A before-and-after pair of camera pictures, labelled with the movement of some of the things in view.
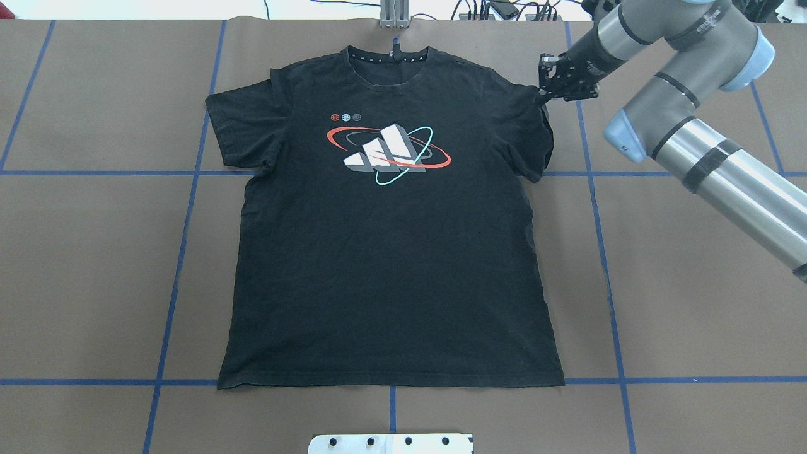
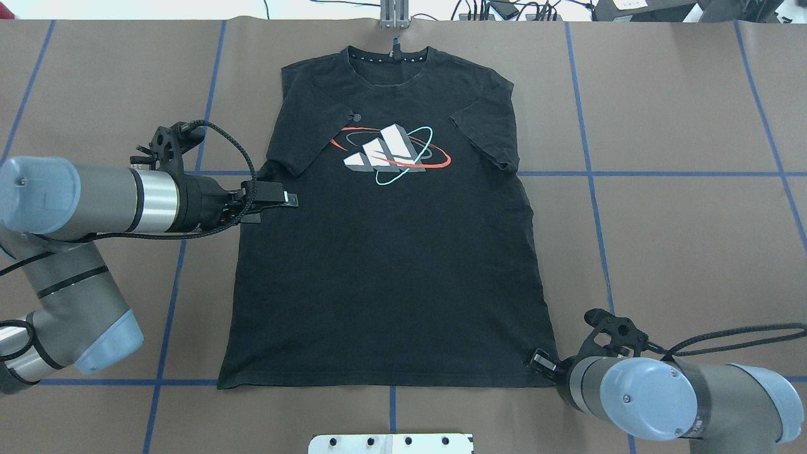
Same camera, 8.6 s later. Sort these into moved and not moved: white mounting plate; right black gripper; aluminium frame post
Moved: right black gripper
Not moved: aluminium frame post; white mounting plate
